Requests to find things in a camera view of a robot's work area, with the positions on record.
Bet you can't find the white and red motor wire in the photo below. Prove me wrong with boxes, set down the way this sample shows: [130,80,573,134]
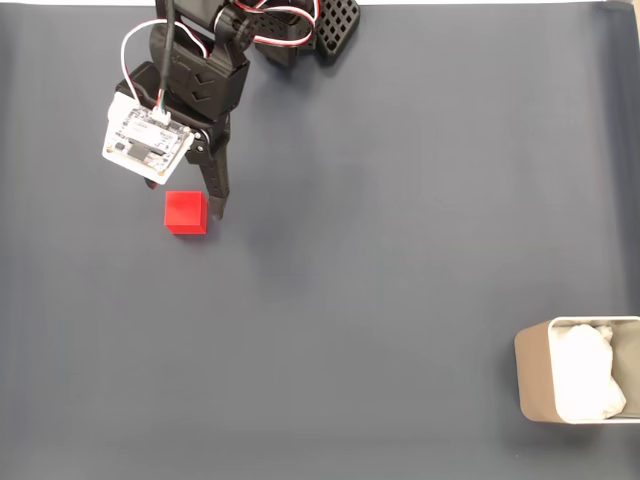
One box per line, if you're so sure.
[120,18,211,99]
[233,0,322,50]

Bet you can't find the white camera circuit board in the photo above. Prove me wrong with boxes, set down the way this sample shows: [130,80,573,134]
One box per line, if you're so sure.
[101,90,197,187]

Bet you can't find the black camera cable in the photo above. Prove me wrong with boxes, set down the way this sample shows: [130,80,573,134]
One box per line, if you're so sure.
[158,0,177,109]

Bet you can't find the white crumpled tissue paper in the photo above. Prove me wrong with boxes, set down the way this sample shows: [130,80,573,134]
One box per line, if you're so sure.
[551,323,628,422]

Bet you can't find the beige square box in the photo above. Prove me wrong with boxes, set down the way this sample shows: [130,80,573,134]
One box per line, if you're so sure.
[514,315,640,425]

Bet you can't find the red cube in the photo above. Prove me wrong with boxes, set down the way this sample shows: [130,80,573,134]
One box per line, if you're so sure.
[164,190,209,236]

